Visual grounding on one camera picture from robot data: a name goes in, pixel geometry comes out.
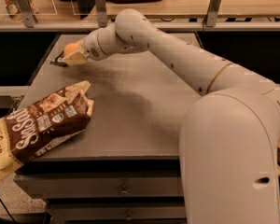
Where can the upper metal drawer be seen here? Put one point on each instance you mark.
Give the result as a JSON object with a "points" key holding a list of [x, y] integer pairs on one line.
{"points": [[100, 185]]}

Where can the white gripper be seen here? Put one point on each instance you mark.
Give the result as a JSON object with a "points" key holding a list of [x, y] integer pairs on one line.
{"points": [[90, 48]]}

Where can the orange fruit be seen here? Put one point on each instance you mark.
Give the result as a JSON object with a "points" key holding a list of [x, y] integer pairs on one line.
{"points": [[69, 48]]}

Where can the left metal bracket post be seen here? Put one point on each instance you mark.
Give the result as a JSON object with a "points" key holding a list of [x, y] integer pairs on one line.
{"points": [[27, 13]]}

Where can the metal drawer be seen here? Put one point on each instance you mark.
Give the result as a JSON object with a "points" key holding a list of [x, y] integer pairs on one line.
{"points": [[63, 213], [100, 185]]}

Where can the right metal bracket post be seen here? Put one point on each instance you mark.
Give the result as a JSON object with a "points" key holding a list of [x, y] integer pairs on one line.
{"points": [[212, 13]]}

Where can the middle metal bracket post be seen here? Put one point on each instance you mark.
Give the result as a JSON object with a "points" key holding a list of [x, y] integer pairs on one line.
{"points": [[102, 18]]}

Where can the brown sea salt chip bag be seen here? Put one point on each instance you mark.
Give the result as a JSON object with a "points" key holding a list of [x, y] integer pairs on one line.
{"points": [[30, 132]]}

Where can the metal bracket post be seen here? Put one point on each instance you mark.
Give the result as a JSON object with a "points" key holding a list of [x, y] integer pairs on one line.
{"points": [[102, 18], [27, 13], [212, 13]]}

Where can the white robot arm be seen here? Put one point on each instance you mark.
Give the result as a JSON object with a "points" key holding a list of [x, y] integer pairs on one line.
{"points": [[228, 139]]}

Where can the black rxbar chocolate bar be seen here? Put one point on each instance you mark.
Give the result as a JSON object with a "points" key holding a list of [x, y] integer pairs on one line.
{"points": [[58, 62]]}

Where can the lower metal drawer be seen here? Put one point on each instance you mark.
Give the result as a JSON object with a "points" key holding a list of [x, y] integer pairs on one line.
{"points": [[63, 213]]}

